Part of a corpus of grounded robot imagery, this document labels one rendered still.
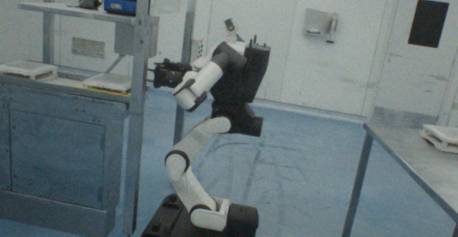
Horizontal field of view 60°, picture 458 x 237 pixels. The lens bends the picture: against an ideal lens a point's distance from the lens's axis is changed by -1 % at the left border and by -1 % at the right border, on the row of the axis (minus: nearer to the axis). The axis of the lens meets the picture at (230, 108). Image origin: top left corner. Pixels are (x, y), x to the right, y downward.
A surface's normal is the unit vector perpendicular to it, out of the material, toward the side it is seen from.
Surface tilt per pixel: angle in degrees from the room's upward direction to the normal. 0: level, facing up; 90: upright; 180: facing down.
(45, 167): 90
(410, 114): 90
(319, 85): 90
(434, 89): 90
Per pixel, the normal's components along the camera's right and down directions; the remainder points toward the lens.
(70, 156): -0.15, 0.26
